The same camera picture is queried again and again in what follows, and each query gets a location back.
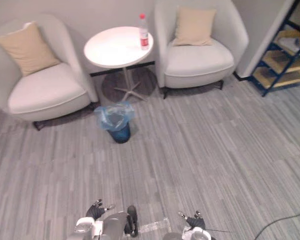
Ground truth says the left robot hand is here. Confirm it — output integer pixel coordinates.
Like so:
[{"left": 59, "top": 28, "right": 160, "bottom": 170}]
[{"left": 85, "top": 198, "right": 116, "bottom": 219}]

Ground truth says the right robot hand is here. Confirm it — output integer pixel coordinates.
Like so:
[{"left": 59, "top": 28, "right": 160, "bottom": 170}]
[{"left": 178, "top": 210, "right": 206, "bottom": 230}]

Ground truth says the small blue bin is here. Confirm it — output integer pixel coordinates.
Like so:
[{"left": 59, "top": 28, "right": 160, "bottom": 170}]
[{"left": 107, "top": 124, "right": 131, "bottom": 145}]

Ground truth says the translucent blue bin bag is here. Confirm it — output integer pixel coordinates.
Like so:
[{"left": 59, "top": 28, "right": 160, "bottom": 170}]
[{"left": 93, "top": 101, "right": 136, "bottom": 132}]

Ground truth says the round white tea table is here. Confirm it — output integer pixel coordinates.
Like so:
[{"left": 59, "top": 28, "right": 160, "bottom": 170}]
[{"left": 83, "top": 26, "right": 158, "bottom": 102}]

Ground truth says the dark robot foot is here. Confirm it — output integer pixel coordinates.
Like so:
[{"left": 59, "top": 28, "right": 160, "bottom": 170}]
[{"left": 124, "top": 205, "right": 139, "bottom": 238}]

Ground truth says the white armchair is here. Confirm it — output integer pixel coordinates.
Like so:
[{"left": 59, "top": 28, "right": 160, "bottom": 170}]
[
  {"left": 153, "top": 0, "right": 250, "bottom": 90},
  {"left": 0, "top": 14, "right": 99, "bottom": 123}
]

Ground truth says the beige cushion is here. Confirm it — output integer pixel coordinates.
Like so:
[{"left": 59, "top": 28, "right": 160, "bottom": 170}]
[
  {"left": 172, "top": 6, "right": 217, "bottom": 47},
  {"left": 0, "top": 21, "right": 61, "bottom": 77}
]

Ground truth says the plastic bottle with red label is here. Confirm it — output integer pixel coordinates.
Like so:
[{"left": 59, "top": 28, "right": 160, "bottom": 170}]
[{"left": 138, "top": 13, "right": 150, "bottom": 51}]

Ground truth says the blue metal shelf rack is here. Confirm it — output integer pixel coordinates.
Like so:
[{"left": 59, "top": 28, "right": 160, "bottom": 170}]
[{"left": 248, "top": 0, "right": 300, "bottom": 98}]

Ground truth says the white item on shelf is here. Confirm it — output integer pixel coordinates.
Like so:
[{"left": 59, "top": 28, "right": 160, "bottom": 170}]
[{"left": 279, "top": 36, "right": 300, "bottom": 56}]

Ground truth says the black floor cable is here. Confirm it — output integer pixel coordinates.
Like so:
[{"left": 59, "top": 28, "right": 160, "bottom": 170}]
[{"left": 251, "top": 209, "right": 300, "bottom": 240}]

